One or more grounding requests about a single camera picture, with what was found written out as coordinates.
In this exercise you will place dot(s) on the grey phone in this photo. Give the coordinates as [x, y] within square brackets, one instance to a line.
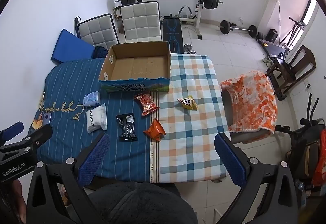
[47, 118]

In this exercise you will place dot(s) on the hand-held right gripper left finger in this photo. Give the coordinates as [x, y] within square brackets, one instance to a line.
[94, 160]

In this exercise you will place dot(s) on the dark wooden chair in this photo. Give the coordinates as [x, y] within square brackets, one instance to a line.
[304, 58]

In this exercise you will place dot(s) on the small barbell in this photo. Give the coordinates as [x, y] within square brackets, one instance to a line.
[225, 27]

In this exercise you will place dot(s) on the chrome dumbbell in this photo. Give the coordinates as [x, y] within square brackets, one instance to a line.
[188, 47]
[192, 52]

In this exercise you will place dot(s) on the white cushioned chair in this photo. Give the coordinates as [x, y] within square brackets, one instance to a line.
[98, 31]
[140, 21]

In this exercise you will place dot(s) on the orange and white towel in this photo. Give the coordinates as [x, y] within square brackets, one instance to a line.
[252, 101]

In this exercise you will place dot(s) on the grey chair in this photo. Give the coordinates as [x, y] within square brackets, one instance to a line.
[228, 111]

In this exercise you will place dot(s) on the red snack packet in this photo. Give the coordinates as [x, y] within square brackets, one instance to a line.
[146, 104]

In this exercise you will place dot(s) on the orange bag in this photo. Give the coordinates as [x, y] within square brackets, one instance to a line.
[320, 162]

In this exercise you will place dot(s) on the blue foam mat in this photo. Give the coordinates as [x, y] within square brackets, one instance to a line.
[71, 46]

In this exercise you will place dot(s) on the blue and black bag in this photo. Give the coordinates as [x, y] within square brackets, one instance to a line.
[77, 26]

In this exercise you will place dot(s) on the black exercise machine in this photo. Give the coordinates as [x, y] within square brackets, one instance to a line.
[305, 147]

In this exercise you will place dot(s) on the black speaker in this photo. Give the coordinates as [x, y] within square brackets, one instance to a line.
[272, 35]

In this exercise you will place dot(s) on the white barbell rack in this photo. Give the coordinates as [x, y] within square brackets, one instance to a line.
[201, 9]

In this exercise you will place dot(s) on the dark blue cloth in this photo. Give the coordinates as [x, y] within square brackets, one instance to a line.
[99, 52]

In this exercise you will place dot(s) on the treadmill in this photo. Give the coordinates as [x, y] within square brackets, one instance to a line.
[270, 45]

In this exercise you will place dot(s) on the black and blue weight bench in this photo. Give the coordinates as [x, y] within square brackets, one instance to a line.
[173, 32]

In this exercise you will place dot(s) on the blue tissue pack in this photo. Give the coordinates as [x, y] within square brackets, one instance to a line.
[91, 99]

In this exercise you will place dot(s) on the black snack packet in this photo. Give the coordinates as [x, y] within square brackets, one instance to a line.
[126, 128]

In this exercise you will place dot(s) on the pair of shoes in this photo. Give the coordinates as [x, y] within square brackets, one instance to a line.
[268, 60]

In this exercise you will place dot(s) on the orange snack packet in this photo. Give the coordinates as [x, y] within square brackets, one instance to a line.
[155, 130]

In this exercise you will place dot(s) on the dark fuzzy cloth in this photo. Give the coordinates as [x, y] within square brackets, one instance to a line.
[142, 203]

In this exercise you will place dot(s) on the yellow panda snack packet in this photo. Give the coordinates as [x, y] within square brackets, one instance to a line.
[188, 103]

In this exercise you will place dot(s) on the grey bench attachment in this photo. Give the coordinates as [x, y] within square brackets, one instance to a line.
[186, 12]

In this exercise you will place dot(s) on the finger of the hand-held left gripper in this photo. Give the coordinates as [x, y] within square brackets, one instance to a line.
[38, 134]
[14, 129]

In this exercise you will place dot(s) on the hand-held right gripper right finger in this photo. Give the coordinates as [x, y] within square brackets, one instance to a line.
[230, 160]

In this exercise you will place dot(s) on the white soft packet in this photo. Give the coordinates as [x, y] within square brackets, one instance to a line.
[96, 118]

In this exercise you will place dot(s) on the cardboard box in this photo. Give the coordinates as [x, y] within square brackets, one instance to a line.
[137, 67]

